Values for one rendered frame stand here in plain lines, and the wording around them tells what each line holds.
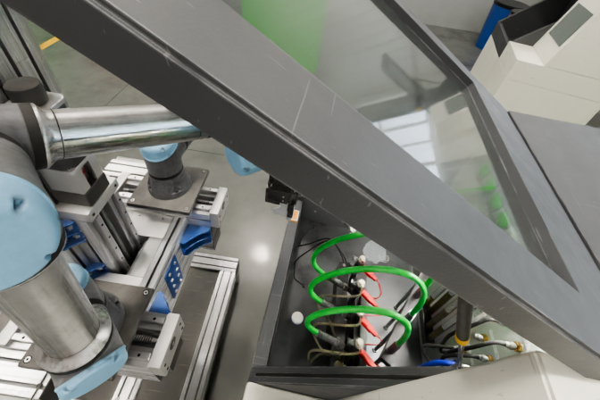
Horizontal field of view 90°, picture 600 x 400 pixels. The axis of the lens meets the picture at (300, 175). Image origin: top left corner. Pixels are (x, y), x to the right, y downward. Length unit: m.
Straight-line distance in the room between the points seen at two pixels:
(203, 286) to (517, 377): 1.61
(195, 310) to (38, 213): 1.50
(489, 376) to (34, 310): 0.61
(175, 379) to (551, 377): 1.53
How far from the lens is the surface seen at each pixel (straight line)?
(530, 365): 0.51
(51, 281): 0.53
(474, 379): 0.56
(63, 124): 0.55
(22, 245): 0.43
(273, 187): 0.75
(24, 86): 0.79
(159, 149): 1.04
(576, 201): 0.86
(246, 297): 2.07
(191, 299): 1.88
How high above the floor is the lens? 1.92
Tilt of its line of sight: 45 degrees down
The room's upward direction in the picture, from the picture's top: 10 degrees clockwise
